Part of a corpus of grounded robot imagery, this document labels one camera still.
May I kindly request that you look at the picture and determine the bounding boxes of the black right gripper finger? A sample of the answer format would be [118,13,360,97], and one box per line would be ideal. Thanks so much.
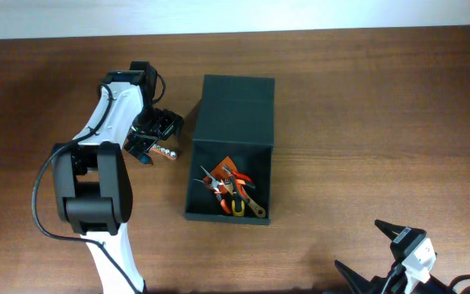
[335,260,372,294]
[375,220,401,241]

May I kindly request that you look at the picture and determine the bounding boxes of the orange socket bit rail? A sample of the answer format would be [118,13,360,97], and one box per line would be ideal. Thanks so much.
[149,145,178,160]

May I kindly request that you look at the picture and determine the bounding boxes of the black box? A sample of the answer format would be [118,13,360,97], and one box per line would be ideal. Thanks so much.
[184,74,275,225]

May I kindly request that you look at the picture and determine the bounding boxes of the orange scraper with tan handle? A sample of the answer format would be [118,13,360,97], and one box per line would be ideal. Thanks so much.
[204,157,267,218]

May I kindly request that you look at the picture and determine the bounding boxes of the small red cutting pliers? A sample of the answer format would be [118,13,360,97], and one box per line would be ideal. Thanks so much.
[222,164,255,204]

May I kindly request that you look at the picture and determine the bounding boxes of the yellow black ratchet screwdriver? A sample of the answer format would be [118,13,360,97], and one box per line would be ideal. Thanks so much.
[232,187,245,217]

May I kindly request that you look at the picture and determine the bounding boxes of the orange black needle-nose pliers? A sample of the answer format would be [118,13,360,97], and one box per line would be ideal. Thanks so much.
[195,167,233,215]

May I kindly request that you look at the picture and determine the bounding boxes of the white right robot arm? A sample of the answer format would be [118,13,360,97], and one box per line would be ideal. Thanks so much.
[335,222,470,294]

